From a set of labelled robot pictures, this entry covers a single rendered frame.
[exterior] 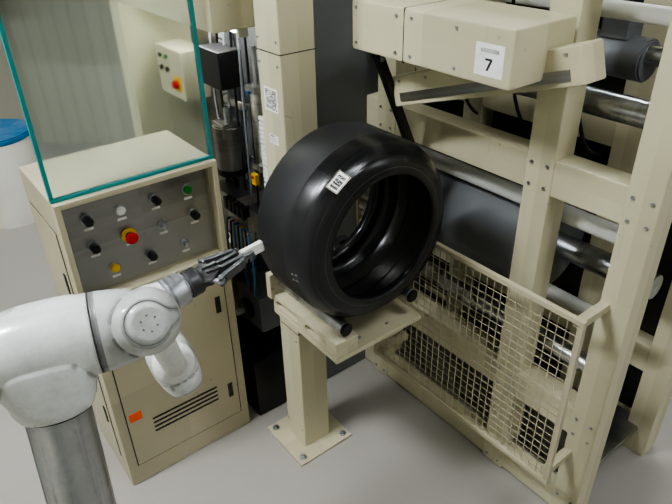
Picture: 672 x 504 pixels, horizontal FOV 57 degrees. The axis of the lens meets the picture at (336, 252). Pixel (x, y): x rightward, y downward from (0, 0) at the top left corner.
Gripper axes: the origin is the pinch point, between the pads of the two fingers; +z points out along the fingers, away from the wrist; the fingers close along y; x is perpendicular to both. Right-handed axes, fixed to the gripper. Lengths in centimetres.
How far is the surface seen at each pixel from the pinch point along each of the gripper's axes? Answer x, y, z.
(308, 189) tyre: -12.1, -4.2, 18.7
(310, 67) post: -31, 26, 45
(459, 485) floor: 131, -28, 49
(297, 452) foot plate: 124, 26, 8
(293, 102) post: -23, 26, 37
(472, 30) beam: -45, -23, 63
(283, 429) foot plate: 125, 40, 10
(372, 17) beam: -43, 15, 62
